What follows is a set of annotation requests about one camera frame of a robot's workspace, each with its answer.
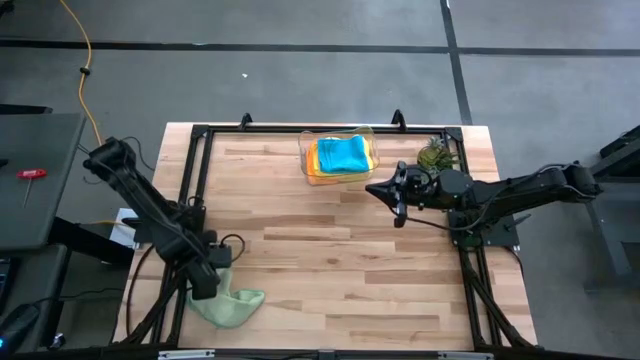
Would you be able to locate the turquoise microfiber towel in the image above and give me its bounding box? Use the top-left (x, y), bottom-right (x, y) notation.
top-left (317, 135), bottom-right (370, 175)

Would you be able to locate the orange microfiber towel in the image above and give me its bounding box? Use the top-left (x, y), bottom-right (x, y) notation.
top-left (305, 142), bottom-right (326, 186)

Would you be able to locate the green microfiber towel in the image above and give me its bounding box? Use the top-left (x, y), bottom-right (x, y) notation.
top-left (187, 268), bottom-right (266, 330)

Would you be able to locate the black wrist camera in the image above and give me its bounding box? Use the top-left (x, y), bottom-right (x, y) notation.
top-left (205, 242), bottom-right (234, 270)
top-left (407, 169), bottom-right (435, 201)

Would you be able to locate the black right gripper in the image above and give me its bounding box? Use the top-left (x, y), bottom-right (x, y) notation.
top-left (365, 160), bottom-right (441, 229)

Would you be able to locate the clear plastic bin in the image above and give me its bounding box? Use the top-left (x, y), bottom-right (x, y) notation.
top-left (298, 125), bottom-right (380, 187)

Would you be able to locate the black right camera cable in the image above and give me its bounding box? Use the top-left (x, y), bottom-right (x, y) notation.
top-left (404, 199), bottom-right (482, 232)

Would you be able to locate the silver table bracket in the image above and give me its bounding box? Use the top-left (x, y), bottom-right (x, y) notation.
top-left (158, 349), bottom-right (216, 360)
top-left (438, 351), bottom-right (494, 360)

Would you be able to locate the potted succulent plant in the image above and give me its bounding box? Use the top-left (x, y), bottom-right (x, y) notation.
top-left (417, 136), bottom-right (460, 174)

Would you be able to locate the black aluminium table frame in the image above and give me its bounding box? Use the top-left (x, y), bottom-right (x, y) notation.
top-left (119, 109), bottom-right (539, 351)

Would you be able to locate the yellow extension cable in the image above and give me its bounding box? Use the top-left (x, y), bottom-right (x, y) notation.
top-left (58, 0), bottom-right (114, 149)

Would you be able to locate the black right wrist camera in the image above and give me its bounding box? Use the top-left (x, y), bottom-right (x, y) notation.
top-left (407, 169), bottom-right (435, 201)

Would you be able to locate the red T-handle hex key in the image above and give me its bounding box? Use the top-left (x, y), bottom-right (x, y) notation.
top-left (16, 168), bottom-right (49, 209)

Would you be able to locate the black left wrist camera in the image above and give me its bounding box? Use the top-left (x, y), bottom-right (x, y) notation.
top-left (205, 242), bottom-right (234, 270)

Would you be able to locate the yellow microfiber towel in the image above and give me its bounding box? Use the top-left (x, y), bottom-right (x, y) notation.
top-left (310, 133), bottom-right (375, 182)

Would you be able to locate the black cable under table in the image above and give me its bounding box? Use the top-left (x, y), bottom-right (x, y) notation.
top-left (124, 242), bottom-right (157, 336)

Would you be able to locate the dark metal cart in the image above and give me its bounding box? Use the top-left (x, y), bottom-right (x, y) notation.
top-left (551, 124), bottom-right (640, 291)

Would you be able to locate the grey side desk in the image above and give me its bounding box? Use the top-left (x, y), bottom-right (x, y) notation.
top-left (0, 112), bottom-right (86, 251)

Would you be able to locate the black camera cable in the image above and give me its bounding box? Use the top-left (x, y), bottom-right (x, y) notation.
top-left (404, 199), bottom-right (482, 232)
top-left (219, 233), bottom-right (247, 265)

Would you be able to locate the white power box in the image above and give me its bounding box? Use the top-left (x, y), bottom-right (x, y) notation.
top-left (107, 207), bottom-right (139, 250)

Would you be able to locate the black left camera cable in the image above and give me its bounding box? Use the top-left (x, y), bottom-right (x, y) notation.
top-left (219, 233), bottom-right (247, 265)

